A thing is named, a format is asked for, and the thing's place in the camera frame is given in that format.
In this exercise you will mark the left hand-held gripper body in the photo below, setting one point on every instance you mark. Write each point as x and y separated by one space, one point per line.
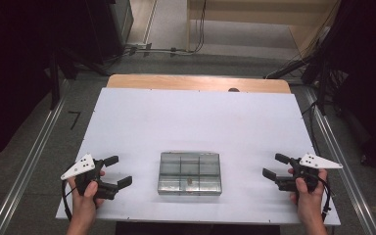
80 167

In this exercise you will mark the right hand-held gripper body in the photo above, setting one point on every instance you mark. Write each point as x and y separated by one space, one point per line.
303 178

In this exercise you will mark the clear plastic compartment box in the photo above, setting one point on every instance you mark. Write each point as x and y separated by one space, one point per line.
190 173

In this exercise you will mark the person's right hand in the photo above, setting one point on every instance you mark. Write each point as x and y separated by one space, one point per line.
308 205

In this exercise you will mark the person's left hand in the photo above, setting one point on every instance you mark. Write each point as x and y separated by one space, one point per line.
84 205

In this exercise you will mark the black stand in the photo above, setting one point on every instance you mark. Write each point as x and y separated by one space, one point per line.
321 84
55 81

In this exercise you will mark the white table board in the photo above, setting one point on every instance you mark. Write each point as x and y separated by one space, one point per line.
209 114

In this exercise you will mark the person's dark clothing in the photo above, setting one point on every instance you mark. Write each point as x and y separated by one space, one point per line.
196 229

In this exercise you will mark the wooden table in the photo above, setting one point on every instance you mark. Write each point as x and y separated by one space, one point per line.
176 82

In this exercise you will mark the dark curtain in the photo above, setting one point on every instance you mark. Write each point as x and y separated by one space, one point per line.
9 81
372 81

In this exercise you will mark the dark cabinet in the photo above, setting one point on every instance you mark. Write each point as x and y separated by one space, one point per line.
117 29

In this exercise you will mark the light wooden shelf unit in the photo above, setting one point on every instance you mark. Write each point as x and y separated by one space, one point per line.
241 9

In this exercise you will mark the metal floor rail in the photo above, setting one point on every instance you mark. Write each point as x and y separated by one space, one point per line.
29 156
342 156

